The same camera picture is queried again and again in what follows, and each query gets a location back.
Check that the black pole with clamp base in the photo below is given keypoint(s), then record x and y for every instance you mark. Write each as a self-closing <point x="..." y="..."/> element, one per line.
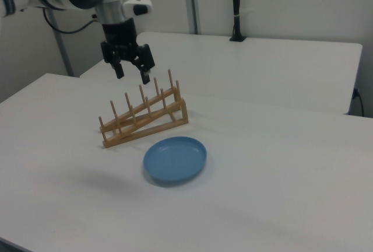
<point x="236" y="1"/>

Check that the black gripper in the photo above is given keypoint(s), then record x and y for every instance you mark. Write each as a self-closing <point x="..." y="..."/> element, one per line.
<point x="121" y="37"/>

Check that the grey metal frame post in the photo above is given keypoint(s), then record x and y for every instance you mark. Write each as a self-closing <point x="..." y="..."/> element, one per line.
<point x="192" y="1"/>

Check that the blue round plate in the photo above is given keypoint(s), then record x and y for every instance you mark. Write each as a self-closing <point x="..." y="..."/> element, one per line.
<point x="175" y="161"/>

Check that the wooden plate rack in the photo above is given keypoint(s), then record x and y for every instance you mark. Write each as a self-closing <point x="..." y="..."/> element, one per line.
<point x="151" y="130"/>

